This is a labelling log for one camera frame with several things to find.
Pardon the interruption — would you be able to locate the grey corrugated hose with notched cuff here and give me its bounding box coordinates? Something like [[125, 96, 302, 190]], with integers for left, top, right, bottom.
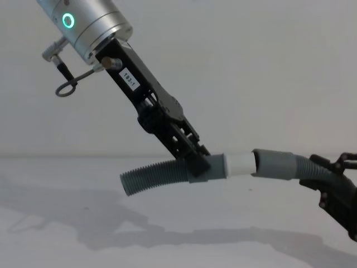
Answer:
[[250, 149, 340, 185]]

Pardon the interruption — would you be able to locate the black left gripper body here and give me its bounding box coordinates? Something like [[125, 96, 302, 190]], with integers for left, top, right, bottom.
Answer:
[[94, 37, 185, 124]]

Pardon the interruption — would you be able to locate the white plastic connector tube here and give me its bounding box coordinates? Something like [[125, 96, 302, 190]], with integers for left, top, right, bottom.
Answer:
[[224, 151, 256, 178]]

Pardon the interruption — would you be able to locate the white table cloth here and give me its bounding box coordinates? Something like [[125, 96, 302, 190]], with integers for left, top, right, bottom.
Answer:
[[0, 154, 357, 268]]

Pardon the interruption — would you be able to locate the thin dark wrist cable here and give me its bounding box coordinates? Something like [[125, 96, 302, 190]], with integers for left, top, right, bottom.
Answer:
[[41, 37, 106, 98]]

